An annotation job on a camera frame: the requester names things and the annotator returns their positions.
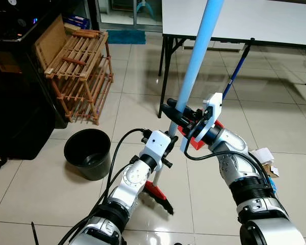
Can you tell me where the wooden slatted shoe rack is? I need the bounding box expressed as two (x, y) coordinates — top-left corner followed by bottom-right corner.
(45, 28), (114, 126)

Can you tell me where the brown cardboard scrap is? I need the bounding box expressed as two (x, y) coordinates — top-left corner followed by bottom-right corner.
(262, 163), (279, 178)

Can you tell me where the thin black antenna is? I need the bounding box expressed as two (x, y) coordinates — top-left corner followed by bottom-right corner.
(31, 222), (40, 245)

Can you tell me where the black waste bin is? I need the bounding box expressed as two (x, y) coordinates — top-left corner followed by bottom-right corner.
(64, 129), (112, 181)

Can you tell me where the black cabinet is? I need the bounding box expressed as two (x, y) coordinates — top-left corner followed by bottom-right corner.
(0, 0), (92, 160)

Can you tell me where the blue box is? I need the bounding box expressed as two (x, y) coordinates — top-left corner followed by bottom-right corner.
(64, 14), (91, 30)

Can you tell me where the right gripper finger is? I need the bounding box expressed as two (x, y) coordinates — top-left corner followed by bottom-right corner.
(165, 97), (201, 120)
(161, 105), (193, 135)

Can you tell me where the white crumpled paper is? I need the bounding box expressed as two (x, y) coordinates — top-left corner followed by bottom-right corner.
(250, 148), (275, 165)

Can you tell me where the white folding table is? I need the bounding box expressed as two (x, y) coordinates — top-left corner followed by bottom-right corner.
(158, 0), (306, 119)

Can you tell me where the brown cardboard sheet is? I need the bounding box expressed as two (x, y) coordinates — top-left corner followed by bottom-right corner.
(33, 14), (67, 75)

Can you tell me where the teal floor mat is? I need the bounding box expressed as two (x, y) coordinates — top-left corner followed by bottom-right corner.
(106, 30), (146, 45)

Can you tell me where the broom with red head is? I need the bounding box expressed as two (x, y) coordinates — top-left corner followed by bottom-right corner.
(144, 0), (226, 215)

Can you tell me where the red dustpan with blue handle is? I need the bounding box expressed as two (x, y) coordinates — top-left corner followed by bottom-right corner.
(177, 38), (256, 152)

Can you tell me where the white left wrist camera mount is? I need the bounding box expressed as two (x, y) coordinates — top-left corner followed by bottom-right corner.
(142, 130), (172, 160)

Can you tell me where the teal plastic stool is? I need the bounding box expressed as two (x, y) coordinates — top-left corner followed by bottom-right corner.
(135, 0), (155, 14)

